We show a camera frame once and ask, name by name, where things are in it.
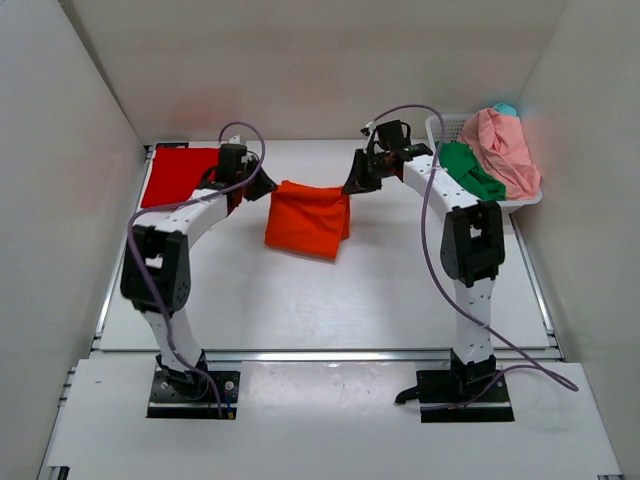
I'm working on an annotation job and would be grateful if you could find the white plastic basket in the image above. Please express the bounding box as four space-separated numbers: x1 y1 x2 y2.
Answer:
425 108 542 211

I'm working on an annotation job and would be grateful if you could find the orange t shirt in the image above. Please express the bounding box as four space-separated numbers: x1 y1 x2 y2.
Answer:
264 180 351 261

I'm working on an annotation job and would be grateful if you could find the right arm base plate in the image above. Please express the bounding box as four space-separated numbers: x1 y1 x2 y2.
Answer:
394 370 515 423

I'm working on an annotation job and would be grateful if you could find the pink t shirt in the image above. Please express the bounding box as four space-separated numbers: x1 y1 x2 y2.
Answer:
458 108 541 201

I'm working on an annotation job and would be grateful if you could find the teal cloth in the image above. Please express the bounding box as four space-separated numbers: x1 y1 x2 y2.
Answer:
492 102 518 117

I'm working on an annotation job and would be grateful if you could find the green t shirt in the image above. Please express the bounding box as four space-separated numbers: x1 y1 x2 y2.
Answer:
439 142 506 201

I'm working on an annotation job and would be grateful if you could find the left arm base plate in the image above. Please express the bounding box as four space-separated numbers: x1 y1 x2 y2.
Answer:
146 367 241 420

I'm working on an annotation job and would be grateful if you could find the aluminium rail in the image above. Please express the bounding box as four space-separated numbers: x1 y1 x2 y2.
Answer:
90 347 563 362

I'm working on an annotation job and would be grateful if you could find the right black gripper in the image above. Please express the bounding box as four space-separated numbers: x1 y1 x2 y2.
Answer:
343 150 391 196

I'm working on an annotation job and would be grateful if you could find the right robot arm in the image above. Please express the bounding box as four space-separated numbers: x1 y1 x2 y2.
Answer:
342 120 505 401

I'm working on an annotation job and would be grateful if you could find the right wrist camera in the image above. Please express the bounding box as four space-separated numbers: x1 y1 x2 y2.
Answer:
360 122 378 138

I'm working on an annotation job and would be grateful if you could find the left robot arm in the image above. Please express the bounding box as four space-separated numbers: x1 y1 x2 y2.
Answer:
120 138 276 406

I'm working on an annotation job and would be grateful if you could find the folded red t shirt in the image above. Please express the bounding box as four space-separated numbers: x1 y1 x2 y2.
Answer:
141 147 219 209

